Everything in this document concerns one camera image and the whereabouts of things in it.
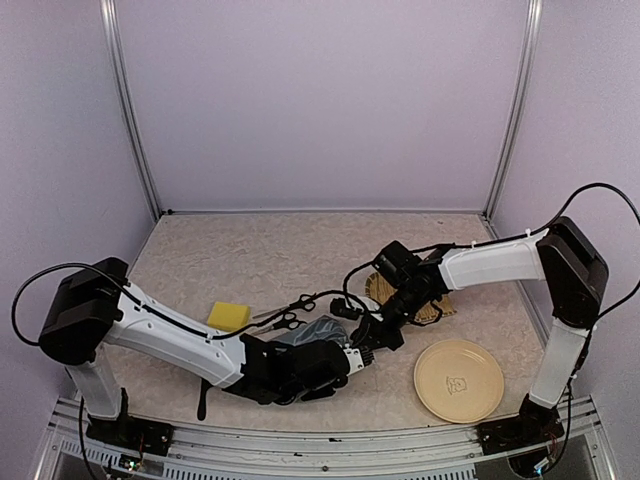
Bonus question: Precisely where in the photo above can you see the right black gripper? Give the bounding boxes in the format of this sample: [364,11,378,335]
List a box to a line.
[354,284,431,352]

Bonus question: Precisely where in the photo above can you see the black clipper guard attachment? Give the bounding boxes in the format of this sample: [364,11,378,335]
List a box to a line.
[358,347,375,368]

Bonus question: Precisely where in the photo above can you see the grey zip pouch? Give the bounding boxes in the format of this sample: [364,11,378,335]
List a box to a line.
[273,315,350,347]

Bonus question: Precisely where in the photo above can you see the black handled scissors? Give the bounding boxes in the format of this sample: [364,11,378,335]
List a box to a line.
[253,312,305,336]
[253,294,316,319]

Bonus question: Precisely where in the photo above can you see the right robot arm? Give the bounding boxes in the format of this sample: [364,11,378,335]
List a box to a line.
[356,216,609,444]

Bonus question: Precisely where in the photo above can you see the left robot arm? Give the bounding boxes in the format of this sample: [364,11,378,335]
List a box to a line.
[38,257,365,445]

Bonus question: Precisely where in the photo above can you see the woven bamboo tray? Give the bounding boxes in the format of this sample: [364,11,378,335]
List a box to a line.
[364,273,456,326]

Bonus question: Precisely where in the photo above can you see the yellow sponge block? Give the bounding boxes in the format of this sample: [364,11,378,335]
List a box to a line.
[207,301,251,332]

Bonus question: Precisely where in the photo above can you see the black plastic comb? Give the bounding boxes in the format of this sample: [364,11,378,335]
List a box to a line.
[196,378,212,421]

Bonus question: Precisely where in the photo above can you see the beige round plate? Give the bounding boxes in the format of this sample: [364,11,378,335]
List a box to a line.
[413,339,504,424]

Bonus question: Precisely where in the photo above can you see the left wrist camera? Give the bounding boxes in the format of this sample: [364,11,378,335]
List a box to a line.
[343,347,366,375]

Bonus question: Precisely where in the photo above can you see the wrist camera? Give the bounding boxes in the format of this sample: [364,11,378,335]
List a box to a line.
[343,347,366,375]
[329,296,381,320]

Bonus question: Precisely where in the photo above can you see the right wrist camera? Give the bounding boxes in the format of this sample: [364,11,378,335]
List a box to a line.
[329,296,381,320]

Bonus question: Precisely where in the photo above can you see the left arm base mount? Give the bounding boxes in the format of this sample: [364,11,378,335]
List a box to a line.
[86,387,174,457]

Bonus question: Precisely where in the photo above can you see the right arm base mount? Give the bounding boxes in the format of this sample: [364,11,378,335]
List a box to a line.
[476,394,565,455]

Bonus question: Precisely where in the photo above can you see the front aluminium rail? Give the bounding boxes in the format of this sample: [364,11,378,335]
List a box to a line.
[34,394,621,480]

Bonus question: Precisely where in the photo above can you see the right aluminium frame post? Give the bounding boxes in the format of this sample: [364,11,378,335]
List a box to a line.
[483,0,543,223]

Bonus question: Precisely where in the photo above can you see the aluminium frame post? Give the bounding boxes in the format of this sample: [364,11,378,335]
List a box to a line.
[100,0,163,222]
[483,0,543,223]

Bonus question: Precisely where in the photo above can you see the left aluminium frame post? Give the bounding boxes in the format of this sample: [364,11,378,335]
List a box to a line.
[100,0,163,222]

